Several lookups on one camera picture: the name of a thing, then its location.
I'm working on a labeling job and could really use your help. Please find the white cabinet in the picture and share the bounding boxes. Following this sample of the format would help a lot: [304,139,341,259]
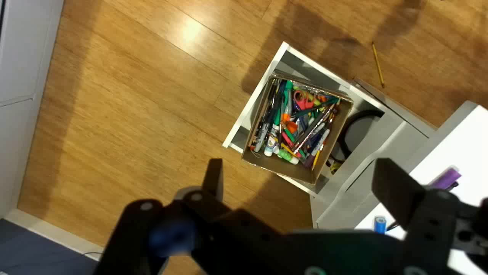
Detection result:
[0,0,66,220]

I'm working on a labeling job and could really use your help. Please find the dark blue rug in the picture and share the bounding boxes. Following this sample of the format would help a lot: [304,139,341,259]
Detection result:
[0,219,101,275]

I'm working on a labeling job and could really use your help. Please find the yellow pencil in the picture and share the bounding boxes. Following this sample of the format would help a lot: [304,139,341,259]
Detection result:
[370,42,386,89]

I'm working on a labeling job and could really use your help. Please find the green marker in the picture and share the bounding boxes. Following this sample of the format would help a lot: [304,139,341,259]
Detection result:
[272,80,296,129]

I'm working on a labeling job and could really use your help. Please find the blue pen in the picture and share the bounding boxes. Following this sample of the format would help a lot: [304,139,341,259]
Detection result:
[374,214,390,236]

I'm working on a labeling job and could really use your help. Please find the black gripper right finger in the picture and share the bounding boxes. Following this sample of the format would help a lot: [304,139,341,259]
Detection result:
[371,156,432,230]

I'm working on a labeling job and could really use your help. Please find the white desk drawer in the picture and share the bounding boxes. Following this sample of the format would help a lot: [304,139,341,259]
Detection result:
[222,42,390,196]

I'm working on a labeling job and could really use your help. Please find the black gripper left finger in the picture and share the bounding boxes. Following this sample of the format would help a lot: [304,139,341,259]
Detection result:
[200,158,226,204]

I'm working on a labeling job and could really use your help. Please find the cardboard box of pens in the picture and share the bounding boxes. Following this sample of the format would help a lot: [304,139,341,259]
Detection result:
[242,72,356,185]

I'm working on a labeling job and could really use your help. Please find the white desk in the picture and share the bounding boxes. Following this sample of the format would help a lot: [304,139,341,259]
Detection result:
[310,100,488,275]

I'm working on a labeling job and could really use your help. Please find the black round coil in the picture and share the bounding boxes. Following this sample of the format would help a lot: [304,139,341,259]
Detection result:
[338,109,386,165]

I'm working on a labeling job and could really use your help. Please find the purple marker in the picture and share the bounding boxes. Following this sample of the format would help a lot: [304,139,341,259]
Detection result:
[429,167,464,193]

